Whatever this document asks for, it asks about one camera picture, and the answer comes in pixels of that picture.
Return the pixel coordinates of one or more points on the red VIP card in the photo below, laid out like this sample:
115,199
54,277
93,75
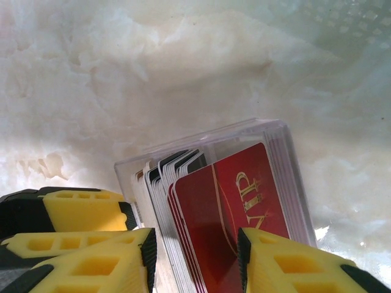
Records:
170,201
214,213

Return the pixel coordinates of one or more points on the black plastic card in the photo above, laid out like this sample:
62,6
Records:
198,160

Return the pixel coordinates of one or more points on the white plastic card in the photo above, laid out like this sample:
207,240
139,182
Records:
146,207

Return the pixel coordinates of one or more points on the clear plastic card box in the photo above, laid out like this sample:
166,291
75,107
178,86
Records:
214,143

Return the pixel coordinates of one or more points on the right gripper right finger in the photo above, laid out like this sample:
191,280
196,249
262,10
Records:
259,274

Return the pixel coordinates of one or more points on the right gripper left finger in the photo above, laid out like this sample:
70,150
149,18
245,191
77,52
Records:
128,268

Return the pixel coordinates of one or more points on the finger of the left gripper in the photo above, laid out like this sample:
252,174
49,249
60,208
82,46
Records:
85,213
122,238

